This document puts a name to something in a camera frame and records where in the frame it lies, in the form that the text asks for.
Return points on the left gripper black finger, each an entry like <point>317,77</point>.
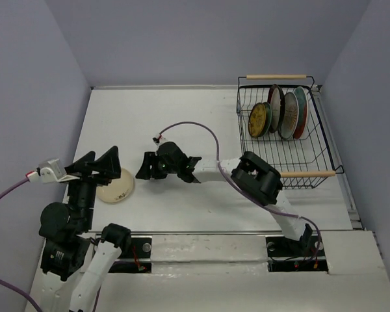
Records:
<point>81,167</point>
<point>108,165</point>

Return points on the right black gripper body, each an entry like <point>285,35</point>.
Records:
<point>162,168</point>

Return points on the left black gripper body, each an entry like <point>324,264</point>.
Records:
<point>86,185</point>

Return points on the cream translucent plate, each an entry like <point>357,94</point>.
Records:
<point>118,190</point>

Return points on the yellow black patterned plate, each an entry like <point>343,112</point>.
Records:
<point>257,120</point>

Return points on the blue white floral small plate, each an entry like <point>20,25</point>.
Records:
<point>268,118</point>

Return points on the dark red rimmed beige plate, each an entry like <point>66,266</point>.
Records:
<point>276,99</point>

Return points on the white plate orange sunburst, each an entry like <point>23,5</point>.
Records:
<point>291,116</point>

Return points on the red teal floral plate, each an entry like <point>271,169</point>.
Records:
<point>303,112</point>

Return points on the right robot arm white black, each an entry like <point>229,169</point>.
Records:
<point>254,178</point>

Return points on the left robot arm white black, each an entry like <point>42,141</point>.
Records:
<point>65,287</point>

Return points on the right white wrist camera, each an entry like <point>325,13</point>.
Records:
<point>159,139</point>

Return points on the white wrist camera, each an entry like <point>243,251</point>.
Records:
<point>50,171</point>
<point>159,139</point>

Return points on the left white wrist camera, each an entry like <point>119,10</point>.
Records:
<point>50,171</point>

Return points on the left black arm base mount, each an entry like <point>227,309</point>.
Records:
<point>137,259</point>

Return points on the black wire dish rack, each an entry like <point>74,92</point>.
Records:
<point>311,152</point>

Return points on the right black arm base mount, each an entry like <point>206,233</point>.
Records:
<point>286,255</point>

